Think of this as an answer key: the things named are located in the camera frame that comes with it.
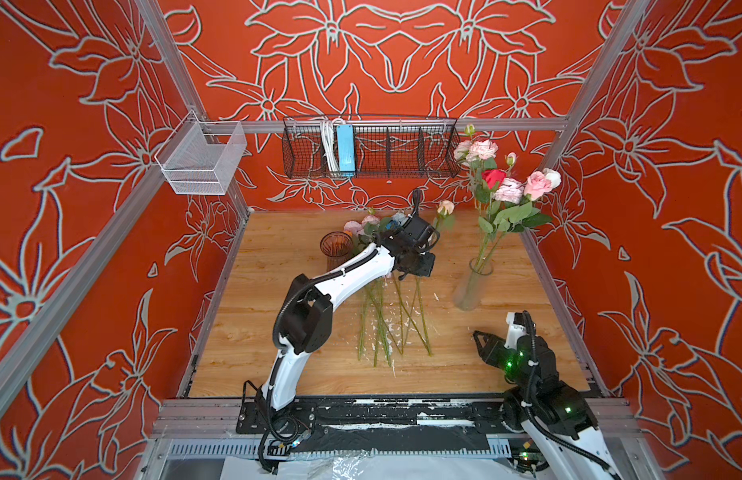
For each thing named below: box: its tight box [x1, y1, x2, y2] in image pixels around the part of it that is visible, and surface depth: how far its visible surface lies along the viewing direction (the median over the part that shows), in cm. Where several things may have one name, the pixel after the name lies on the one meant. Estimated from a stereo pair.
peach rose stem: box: [435, 200, 455, 230], surface depth 92 cm
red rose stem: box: [475, 169, 507, 269], surface depth 71 cm
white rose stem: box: [543, 168, 562, 189], surface depth 69 cm
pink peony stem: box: [454, 124, 525, 270], surface depth 72 cm
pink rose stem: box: [478, 171, 553, 264], surface depth 69 cm
